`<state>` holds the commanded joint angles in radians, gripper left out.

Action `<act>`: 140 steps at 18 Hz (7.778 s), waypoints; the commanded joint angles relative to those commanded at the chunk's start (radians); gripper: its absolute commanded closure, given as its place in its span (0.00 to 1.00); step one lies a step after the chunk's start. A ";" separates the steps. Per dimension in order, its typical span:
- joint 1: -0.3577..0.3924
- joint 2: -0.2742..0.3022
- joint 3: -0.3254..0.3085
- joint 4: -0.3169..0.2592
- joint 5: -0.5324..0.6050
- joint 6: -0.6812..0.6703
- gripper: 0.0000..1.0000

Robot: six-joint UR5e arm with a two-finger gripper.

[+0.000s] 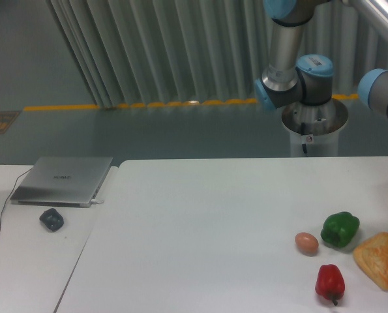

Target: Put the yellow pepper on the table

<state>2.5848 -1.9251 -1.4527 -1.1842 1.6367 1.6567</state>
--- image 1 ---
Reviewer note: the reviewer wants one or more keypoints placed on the triangular orange bread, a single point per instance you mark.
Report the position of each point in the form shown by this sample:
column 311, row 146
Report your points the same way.
column 371, row 257

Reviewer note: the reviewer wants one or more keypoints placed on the green bell pepper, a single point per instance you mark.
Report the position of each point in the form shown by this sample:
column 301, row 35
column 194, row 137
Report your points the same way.
column 339, row 229

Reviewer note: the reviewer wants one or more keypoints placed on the small black plastic object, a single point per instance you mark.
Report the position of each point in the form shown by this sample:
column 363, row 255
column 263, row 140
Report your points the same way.
column 52, row 219

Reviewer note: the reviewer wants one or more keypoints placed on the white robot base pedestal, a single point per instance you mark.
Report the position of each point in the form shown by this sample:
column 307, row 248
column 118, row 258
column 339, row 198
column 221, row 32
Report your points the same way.
column 314, row 131

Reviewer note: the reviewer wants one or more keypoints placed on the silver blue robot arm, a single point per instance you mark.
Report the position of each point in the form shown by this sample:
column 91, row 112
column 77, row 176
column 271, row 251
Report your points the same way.
column 305, row 85

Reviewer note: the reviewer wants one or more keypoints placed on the brown egg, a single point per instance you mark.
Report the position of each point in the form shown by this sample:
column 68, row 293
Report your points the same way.
column 306, row 243

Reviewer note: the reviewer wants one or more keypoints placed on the red bell pepper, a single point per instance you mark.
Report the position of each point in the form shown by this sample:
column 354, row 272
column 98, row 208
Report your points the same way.
column 330, row 283

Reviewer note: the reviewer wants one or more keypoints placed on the silver closed laptop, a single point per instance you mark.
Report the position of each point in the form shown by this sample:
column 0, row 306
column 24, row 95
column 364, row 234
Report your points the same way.
column 63, row 181

